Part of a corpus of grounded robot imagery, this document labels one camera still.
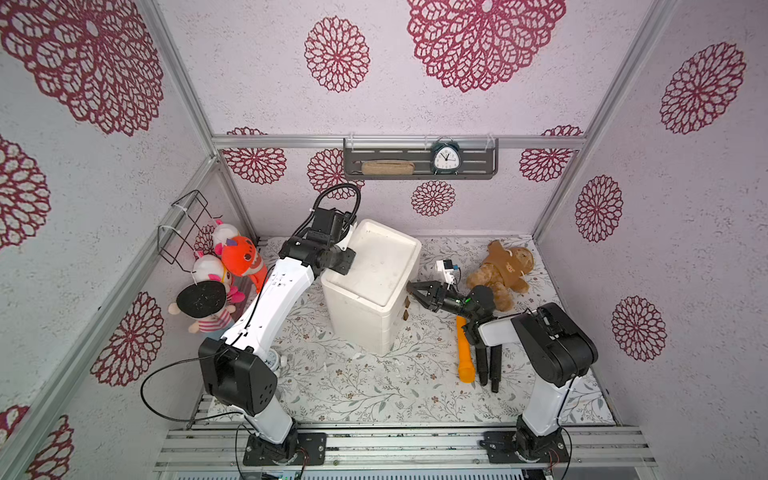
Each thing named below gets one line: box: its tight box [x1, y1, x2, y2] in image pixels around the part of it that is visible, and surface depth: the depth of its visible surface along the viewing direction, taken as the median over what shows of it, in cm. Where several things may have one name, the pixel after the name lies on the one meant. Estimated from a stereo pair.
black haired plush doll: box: [168, 280, 236, 338], surface depth 78 cm
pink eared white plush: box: [213, 219, 240, 250], surface depth 97 cm
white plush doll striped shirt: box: [192, 254, 245, 304], surface depth 88 cm
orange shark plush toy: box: [222, 236, 268, 292], surface depth 90 cm
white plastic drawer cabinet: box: [321, 219, 422, 356], surface depth 81 cm
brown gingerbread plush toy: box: [466, 240, 535, 311], surface depth 105 cm
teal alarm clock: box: [431, 136, 462, 176], surface depth 92 cm
